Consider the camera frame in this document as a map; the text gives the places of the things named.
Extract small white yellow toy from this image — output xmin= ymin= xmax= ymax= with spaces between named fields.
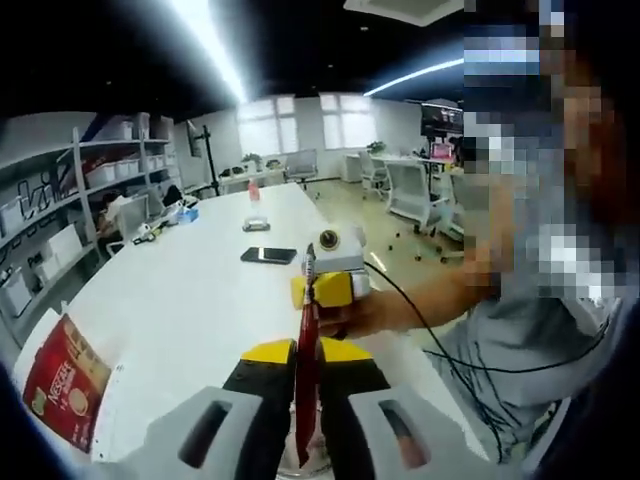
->
xmin=130 ymin=222 xmax=166 ymax=246

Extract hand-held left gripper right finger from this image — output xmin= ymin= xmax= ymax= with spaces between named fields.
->
xmin=317 ymin=335 xmax=496 ymax=480

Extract person's right hand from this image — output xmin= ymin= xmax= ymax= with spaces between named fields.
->
xmin=317 ymin=292 xmax=401 ymax=344

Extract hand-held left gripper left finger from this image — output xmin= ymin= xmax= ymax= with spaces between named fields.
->
xmin=84 ymin=337 xmax=299 ymax=480

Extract ceiling air vent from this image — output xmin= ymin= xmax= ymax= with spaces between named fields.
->
xmin=343 ymin=0 xmax=465 ymax=27

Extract red coffee pouch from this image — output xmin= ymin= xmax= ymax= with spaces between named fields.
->
xmin=293 ymin=242 xmax=326 ymax=469

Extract row of white storage bins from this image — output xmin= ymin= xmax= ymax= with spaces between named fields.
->
xmin=0 ymin=114 xmax=169 ymax=316

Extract black smartphone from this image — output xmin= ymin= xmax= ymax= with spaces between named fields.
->
xmin=239 ymin=246 xmax=299 ymax=265

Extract ceiling light strip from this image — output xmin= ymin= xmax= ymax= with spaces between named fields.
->
xmin=167 ymin=0 xmax=251 ymax=101
xmin=362 ymin=57 xmax=466 ymax=97

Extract grey office chair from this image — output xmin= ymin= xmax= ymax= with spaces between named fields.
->
xmin=284 ymin=148 xmax=319 ymax=185

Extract small dark monitor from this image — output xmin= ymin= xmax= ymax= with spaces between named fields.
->
xmin=421 ymin=101 xmax=464 ymax=136

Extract white office chair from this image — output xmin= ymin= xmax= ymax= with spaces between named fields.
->
xmin=358 ymin=149 xmax=390 ymax=200
xmin=385 ymin=162 xmax=441 ymax=237
xmin=434 ymin=174 xmax=466 ymax=261

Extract white desktop monitor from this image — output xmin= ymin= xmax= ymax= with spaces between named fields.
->
xmin=117 ymin=195 xmax=151 ymax=237

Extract grey metal shelf rack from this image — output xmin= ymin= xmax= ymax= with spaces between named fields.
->
xmin=0 ymin=112 xmax=174 ymax=321

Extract thin black cable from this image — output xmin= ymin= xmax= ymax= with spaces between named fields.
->
xmin=424 ymin=319 xmax=619 ymax=374

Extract red coffee box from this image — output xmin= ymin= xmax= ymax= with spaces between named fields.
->
xmin=13 ymin=305 xmax=124 ymax=464

